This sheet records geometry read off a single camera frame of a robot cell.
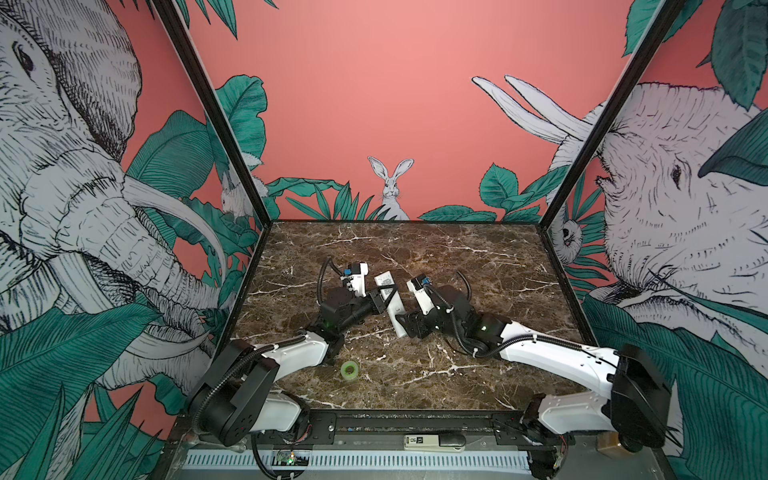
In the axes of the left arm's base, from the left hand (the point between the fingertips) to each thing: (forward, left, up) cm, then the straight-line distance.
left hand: (398, 285), depth 79 cm
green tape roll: (-16, +14, -20) cm, 29 cm away
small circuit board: (-36, +28, -19) cm, 49 cm away
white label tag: (-34, -4, -14) cm, 37 cm away
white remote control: (-2, +2, -2) cm, 3 cm away
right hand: (-6, -1, -2) cm, 6 cm away
